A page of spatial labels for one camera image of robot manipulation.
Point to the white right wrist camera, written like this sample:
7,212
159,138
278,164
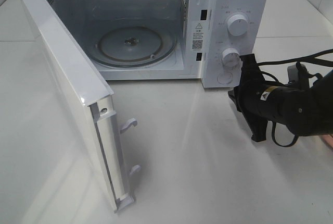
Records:
296,79

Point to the white microwave door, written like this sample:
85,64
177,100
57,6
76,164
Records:
87,99

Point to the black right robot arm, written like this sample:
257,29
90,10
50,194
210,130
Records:
303,105

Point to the upper white power knob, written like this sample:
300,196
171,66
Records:
237,24

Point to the pink plate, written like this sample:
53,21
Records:
328,139

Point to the glass microwave turntable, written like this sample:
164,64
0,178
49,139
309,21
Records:
133,46

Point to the lower white timer knob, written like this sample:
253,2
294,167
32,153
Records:
230,57

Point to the white microwave oven body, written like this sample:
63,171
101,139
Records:
200,27

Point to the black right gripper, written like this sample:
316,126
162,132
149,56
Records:
256,98

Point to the round white door button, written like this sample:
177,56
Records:
225,78

